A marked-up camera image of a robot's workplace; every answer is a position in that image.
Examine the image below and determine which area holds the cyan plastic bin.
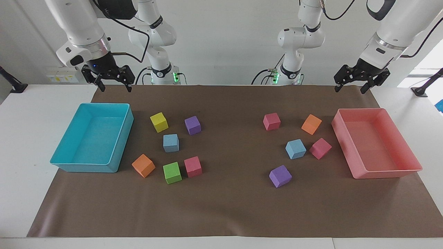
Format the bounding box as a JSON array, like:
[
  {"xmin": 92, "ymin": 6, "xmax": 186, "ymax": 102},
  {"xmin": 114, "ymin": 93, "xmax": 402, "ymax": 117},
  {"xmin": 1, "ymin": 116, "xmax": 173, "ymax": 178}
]
[{"xmin": 49, "ymin": 103, "xmax": 134, "ymax": 173}]

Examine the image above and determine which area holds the pink foam block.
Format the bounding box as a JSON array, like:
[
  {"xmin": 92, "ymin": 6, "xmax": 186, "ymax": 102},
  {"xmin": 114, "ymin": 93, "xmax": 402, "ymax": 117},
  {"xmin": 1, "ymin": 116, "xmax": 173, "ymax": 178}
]
[
  {"xmin": 309, "ymin": 137, "xmax": 333, "ymax": 160},
  {"xmin": 262, "ymin": 112, "xmax": 281, "ymax": 131},
  {"xmin": 183, "ymin": 156, "xmax": 203, "ymax": 178}
]

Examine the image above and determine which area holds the white wall socket strip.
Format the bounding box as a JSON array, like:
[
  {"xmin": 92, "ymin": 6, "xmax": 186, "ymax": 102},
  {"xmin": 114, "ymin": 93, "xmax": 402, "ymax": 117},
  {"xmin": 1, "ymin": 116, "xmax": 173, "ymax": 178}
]
[{"xmin": 46, "ymin": 71, "xmax": 80, "ymax": 84}]

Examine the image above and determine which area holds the pink plastic bin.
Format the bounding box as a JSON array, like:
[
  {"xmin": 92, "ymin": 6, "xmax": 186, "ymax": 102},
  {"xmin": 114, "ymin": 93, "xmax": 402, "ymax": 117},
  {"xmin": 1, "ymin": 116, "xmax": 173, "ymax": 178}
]
[{"xmin": 331, "ymin": 108, "xmax": 423, "ymax": 179}]

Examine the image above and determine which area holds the purple foam block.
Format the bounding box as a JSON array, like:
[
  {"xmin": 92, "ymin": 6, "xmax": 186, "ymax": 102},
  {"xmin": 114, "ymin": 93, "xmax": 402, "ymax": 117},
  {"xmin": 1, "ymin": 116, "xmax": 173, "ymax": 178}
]
[
  {"xmin": 184, "ymin": 116, "xmax": 202, "ymax": 136},
  {"xmin": 269, "ymin": 165, "xmax": 292, "ymax": 188}
]

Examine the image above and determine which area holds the blue foam block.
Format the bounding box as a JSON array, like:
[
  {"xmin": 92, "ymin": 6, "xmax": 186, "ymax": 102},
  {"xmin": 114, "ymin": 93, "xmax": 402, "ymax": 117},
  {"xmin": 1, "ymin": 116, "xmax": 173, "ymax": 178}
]
[
  {"xmin": 285, "ymin": 139, "xmax": 307, "ymax": 160},
  {"xmin": 163, "ymin": 133, "xmax": 180, "ymax": 153}
]

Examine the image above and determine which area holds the orange foam block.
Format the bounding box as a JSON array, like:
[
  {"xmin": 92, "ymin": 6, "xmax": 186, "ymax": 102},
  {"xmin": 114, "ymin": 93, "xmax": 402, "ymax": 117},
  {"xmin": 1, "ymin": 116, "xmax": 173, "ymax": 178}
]
[
  {"xmin": 301, "ymin": 114, "xmax": 323, "ymax": 136},
  {"xmin": 131, "ymin": 154, "xmax": 156, "ymax": 178}
]

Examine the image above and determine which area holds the green foam block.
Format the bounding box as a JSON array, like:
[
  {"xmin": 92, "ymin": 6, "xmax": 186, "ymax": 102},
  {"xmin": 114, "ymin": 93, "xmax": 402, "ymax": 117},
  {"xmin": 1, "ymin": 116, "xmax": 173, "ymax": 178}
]
[{"xmin": 163, "ymin": 161, "xmax": 183, "ymax": 185}]

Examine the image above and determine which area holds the yellow foam block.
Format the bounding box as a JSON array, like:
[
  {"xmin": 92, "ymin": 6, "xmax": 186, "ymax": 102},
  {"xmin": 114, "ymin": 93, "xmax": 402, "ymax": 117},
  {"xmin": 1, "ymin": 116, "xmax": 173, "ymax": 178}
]
[{"xmin": 150, "ymin": 112, "xmax": 169, "ymax": 133}]

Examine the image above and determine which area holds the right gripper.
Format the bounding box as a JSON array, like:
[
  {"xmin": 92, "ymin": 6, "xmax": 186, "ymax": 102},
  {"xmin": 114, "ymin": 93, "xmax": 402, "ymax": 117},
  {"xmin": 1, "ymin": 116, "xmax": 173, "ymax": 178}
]
[{"xmin": 81, "ymin": 52, "xmax": 136, "ymax": 93}]

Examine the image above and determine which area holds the black cable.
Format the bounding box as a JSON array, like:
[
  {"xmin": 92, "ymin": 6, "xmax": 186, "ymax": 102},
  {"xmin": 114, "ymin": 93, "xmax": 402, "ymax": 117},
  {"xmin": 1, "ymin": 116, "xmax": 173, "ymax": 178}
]
[
  {"xmin": 91, "ymin": 0, "xmax": 151, "ymax": 63},
  {"xmin": 401, "ymin": 17, "xmax": 443, "ymax": 58},
  {"xmin": 251, "ymin": 54, "xmax": 286, "ymax": 85},
  {"xmin": 135, "ymin": 67, "xmax": 153, "ymax": 85},
  {"xmin": 321, "ymin": 0, "xmax": 357, "ymax": 20}
]

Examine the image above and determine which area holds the black stand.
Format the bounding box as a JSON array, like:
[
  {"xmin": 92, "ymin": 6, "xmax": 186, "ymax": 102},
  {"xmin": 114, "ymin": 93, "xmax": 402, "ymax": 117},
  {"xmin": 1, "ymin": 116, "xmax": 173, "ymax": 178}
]
[
  {"xmin": 410, "ymin": 68, "xmax": 443, "ymax": 97},
  {"xmin": 0, "ymin": 66, "xmax": 28, "ymax": 94}
]

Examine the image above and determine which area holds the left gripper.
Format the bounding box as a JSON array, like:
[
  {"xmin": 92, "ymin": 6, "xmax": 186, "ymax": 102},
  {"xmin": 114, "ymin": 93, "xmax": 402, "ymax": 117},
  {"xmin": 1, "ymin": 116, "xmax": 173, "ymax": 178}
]
[{"xmin": 334, "ymin": 58, "xmax": 391, "ymax": 95}]

